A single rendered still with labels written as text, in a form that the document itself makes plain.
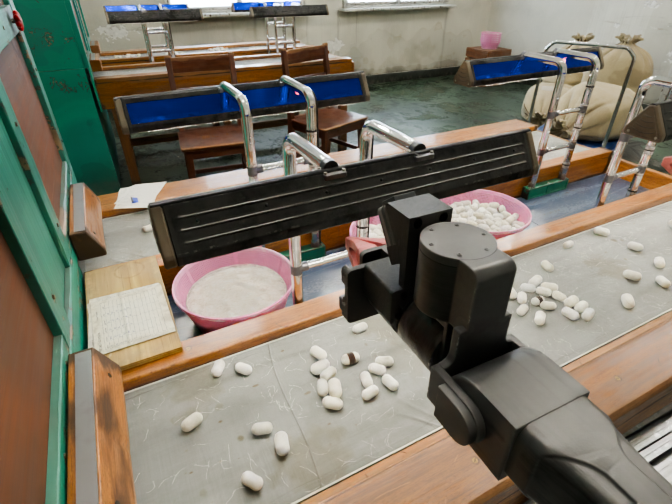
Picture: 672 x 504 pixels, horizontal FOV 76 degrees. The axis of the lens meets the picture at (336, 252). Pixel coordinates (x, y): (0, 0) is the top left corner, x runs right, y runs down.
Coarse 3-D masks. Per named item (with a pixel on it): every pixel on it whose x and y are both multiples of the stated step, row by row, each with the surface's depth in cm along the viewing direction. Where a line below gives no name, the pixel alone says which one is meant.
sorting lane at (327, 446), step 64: (512, 256) 107; (576, 256) 107; (640, 256) 107; (384, 320) 88; (512, 320) 88; (576, 320) 88; (640, 320) 88; (192, 384) 74; (256, 384) 74; (192, 448) 64; (256, 448) 64; (320, 448) 64; (384, 448) 64
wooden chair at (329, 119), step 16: (304, 48) 293; (320, 48) 302; (288, 64) 287; (288, 112) 300; (320, 112) 315; (336, 112) 316; (288, 128) 307; (304, 128) 296; (320, 128) 283; (336, 128) 286; (352, 128) 301; (352, 144) 324
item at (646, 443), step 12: (648, 420) 76; (660, 420) 78; (636, 432) 76; (648, 432) 74; (660, 432) 74; (636, 444) 72; (648, 444) 72; (660, 444) 72; (648, 456) 70; (660, 456) 72; (660, 468) 69
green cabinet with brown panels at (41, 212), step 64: (0, 0) 99; (0, 64) 81; (0, 128) 67; (0, 192) 54; (64, 192) 107; (0, 256) 52; (64, 256) 84; (0, 320) 47; (64, 320) 69; (0, 384) 42; (64, 384) 59; (0, 448) 38; (64, 448) 51
